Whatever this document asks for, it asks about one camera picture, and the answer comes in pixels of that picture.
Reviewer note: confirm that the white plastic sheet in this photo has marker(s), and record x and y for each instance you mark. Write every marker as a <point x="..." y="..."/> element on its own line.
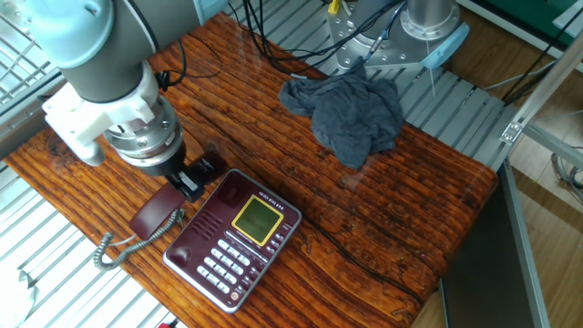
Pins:
<point x="16" y="300"/>

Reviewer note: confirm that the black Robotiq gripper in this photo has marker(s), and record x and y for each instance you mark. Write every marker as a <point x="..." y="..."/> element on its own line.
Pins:
<point x="164" y="164"/>

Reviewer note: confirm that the dark grey cloth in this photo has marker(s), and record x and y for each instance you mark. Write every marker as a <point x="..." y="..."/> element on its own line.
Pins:
<point x="350" y="118"/>

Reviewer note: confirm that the silver robot mounting plate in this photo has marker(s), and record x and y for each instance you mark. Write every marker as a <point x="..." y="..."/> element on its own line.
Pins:
<point x="350" y="50"/>

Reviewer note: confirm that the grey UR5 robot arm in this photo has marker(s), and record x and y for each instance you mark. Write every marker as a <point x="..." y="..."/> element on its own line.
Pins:
<point x="105" y="54"/>

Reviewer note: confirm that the white vented wrist box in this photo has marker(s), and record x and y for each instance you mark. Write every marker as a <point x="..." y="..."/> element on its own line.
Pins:
<point x="82" y="123"/>

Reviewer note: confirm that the maroon telephone handset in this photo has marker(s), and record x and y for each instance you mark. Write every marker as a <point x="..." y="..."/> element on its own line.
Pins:
<point x="155" y="212"/>

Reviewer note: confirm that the maroon telephone base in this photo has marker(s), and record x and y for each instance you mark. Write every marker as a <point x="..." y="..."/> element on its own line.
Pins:
<point x="218" y="255"/>

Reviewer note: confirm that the grey side panel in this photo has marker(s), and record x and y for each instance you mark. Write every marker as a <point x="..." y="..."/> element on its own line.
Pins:
<point x="487" y="264"/>

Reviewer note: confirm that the aluminium frame beam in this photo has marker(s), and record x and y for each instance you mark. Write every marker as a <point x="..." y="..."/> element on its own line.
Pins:
<point x="542" y="95"/>

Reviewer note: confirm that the yellow clip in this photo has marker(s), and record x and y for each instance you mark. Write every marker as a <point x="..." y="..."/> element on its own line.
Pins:
<point x="334" y="7"/>

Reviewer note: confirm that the grey aluminium table rail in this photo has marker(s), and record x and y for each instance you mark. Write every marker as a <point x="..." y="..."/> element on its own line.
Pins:
<point x="18" y="132"/>

